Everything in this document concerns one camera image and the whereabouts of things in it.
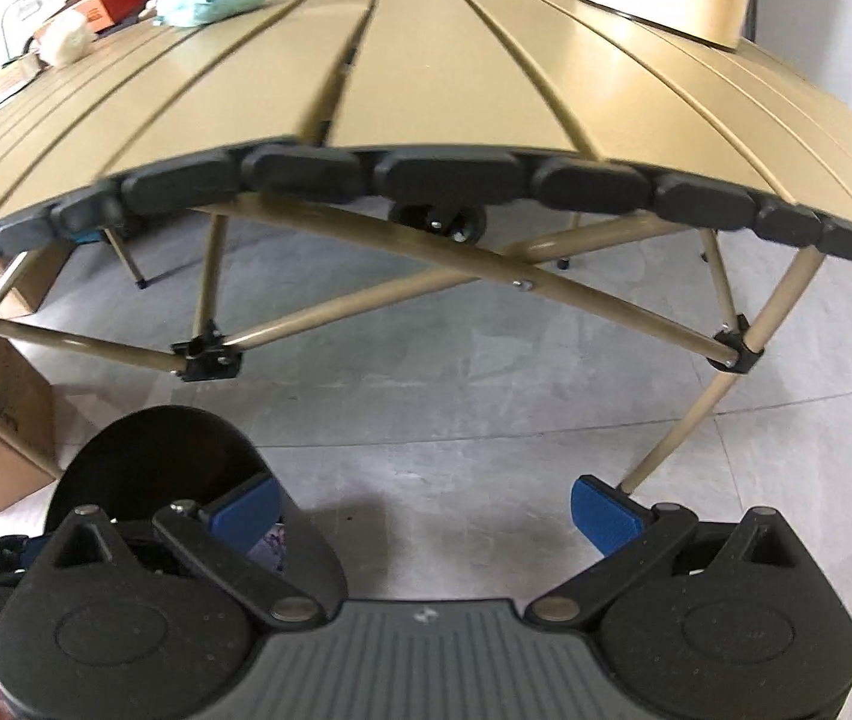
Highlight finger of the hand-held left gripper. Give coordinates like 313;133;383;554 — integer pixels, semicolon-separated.
0;534;35;587

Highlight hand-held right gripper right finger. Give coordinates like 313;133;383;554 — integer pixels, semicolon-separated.
523;475;817;625

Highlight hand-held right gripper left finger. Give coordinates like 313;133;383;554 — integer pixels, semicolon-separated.
32;474;324;625

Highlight black round trash bin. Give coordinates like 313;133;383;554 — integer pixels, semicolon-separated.
46;405;348;620

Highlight purple printed wrapper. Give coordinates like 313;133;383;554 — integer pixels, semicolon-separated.
257;525;290;575

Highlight black cart wheel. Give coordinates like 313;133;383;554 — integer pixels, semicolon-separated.
388;202;488;246

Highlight beige folding slatted table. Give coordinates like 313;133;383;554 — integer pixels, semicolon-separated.
0;0;852;496

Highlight beige flat box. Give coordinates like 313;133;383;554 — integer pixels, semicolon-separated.
0;60;44;110

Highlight white crumpled ball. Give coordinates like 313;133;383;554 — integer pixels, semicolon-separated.
36;11;95;66

